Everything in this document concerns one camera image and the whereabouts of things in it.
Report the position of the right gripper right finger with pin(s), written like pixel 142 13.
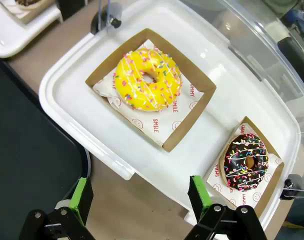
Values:
pixel 199 197

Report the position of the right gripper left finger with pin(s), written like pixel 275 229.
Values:
pixel 78 200

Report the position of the chocolate rainbow sprinkle donut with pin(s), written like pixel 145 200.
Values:
pixel 234 160

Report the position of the black plastic serving tray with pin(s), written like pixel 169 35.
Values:
pixel 29 150

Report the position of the brown cardboard donut tray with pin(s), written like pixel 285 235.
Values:
pixel 274 185
pixel 29 15
pixel 182 64

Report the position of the yellow glazed sprinkle donut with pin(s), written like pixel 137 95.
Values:
pixel 132 82

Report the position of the chocolate nut topped donut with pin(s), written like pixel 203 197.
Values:
pixel 27 2

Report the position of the white printed paper liner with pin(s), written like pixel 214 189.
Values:
pixel 147 125
pixel 217 186

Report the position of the white display case base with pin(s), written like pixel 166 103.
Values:
pixel 22 37
pixel 92 120

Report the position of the black lid hinge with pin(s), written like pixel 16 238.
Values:
pixel 115 23
pixel 289 183

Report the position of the clear display case lid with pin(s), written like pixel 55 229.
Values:
pixel 267 62

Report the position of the black office chair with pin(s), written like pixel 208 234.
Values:
pixel 294 57

